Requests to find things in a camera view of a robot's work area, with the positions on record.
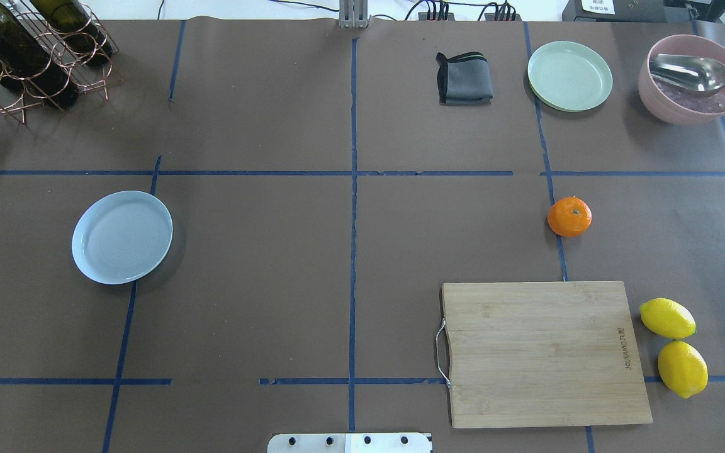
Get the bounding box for light blue plate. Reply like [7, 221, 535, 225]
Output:
[70, 191, 174, 286]

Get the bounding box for light green plate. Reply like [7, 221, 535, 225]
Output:
[527, 41, 614, 113]

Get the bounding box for folded grey cloth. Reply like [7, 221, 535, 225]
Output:
[436, 52, 494, 106]

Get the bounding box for bamboo cutting board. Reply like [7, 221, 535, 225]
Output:
[441, 281, 653, 429]

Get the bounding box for orange mandarin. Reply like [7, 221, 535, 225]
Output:
[546, 197, 593, 237]

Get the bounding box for orange black usb hub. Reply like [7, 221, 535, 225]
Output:
[478, 1, 520, 22]
[416, 2, 455, 22]

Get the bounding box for yellow lemon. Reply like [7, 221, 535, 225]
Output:
[639, 298, 697, 340]
[656, 340, 709, 399]

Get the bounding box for pink bowl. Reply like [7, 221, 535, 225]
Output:
[637, 34, 725, 125]

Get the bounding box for black desktop box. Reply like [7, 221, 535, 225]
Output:
[561, 1, 666, 23]

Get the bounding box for clear ice cubes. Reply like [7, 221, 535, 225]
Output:
[654, 79, 725, 114]

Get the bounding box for aluminium frame post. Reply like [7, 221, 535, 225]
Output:
[339, 0, 370, 30]

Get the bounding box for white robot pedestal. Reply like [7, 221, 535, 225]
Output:
[267, 431, 434, 452]

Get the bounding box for copper wire bottle rack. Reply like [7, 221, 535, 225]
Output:
[0, 1, 125, 124]

